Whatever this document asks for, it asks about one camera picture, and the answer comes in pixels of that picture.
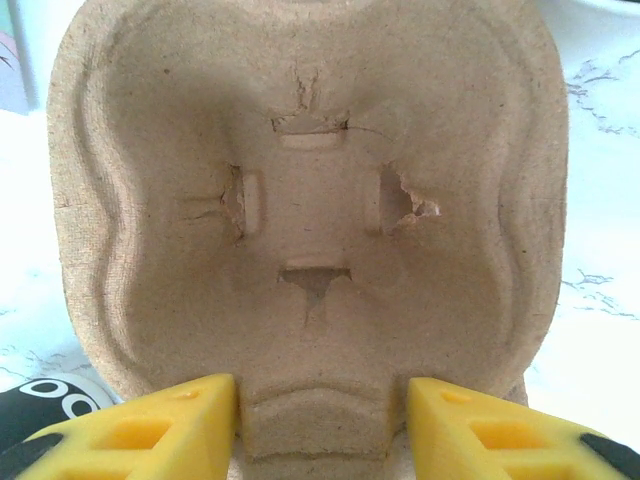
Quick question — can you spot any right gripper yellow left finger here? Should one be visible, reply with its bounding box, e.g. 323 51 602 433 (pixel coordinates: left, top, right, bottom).
0 372 239 480

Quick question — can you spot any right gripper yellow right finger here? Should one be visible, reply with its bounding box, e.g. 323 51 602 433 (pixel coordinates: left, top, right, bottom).
404 376 640 480

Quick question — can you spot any paper coffee cup dark sleeve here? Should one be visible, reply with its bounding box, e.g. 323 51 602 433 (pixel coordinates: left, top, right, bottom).
0 373 114 451

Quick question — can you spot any brown pulp cup carrier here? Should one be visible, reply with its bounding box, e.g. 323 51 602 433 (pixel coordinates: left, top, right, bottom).
47 0 569 480

